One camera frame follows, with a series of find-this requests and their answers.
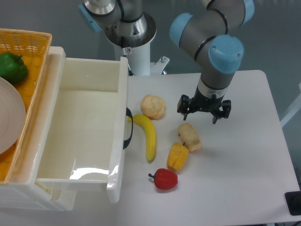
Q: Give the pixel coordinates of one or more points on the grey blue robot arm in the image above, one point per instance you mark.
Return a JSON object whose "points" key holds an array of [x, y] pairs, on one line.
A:
{"points": [[204, 38]]}

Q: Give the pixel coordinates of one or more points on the yellow banana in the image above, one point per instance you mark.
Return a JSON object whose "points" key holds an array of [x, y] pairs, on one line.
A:
{"points": [[151, 139]]}

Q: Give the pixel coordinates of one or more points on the white drawer cabinet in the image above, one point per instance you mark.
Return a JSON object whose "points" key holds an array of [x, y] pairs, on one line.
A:
{"points": [[22, 191]]}

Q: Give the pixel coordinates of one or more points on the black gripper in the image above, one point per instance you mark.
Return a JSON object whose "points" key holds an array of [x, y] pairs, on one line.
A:
{"points": [[206, 99]]}

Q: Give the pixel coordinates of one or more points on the orange woven basket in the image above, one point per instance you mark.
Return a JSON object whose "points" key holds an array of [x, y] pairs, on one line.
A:
{"points": [[34, 47]]}

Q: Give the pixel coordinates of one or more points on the black drawer handle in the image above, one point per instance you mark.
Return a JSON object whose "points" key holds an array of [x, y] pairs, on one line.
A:
{"points": [[129, 128]]}

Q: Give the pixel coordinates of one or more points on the red bell pepper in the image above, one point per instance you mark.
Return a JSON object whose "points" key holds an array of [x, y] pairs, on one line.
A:
{"points": [[164, 179]]}

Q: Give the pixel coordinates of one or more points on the round bread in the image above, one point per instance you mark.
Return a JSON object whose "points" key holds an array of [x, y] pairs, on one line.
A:
{"points": [[153, 107]]}

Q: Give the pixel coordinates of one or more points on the yellow bell pepper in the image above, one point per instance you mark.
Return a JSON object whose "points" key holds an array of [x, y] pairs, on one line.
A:
{"points": [[177, 157]]}

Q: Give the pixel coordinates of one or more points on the green bell pepper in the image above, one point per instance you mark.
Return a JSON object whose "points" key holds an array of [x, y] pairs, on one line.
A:
{"points": [[12, 68]]}

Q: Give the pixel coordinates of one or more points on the white plate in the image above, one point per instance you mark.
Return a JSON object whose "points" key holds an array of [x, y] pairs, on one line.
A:
{"points": [[12, 115]]}

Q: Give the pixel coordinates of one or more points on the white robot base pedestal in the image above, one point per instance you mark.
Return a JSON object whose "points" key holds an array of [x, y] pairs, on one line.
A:
{"points": [[133, 41]]}

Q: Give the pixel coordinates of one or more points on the white plastic drawer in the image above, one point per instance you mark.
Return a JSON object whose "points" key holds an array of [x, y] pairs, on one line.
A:
{"points": [[85, 145]]}

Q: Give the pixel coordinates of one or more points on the black device at edge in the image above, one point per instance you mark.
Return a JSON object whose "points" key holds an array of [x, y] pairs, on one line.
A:
{"points": [[293, 200]]}

